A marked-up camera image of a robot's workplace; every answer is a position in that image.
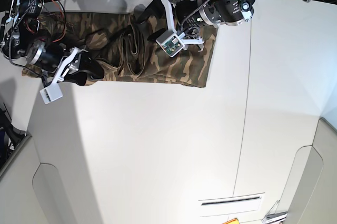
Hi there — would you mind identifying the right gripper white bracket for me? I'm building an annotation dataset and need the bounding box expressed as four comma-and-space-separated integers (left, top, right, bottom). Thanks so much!
48, 47, 105, 86

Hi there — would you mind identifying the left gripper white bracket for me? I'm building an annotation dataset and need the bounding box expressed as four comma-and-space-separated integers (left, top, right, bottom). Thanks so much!
134, 0, 204, 50

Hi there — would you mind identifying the camouflage T-shirt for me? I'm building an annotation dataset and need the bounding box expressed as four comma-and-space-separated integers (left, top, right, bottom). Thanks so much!
38, 12, 217, 88

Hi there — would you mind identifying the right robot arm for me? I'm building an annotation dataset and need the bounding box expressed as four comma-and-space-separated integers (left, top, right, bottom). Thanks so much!
1, 0, 104, 87

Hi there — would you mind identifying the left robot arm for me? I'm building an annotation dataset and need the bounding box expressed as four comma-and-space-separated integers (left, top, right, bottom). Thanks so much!
136, 0, 256, 57

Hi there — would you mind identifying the orange object at edge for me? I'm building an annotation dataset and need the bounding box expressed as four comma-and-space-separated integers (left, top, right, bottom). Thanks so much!
223, 218, 240, 224

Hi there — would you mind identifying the grey device at edge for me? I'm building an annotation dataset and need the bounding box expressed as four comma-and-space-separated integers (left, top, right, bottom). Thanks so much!
263, 212, 288, 223

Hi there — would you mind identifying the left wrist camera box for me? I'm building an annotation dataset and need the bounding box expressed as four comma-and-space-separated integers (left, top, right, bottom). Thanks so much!
156, 30, 185, 57

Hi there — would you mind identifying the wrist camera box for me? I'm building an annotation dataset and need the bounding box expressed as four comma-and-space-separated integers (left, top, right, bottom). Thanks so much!
39, 83, 63, 105
156, 30, 185, 57

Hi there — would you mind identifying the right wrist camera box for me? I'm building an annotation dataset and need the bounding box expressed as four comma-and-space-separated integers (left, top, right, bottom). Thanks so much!
39, 83, 63, 105

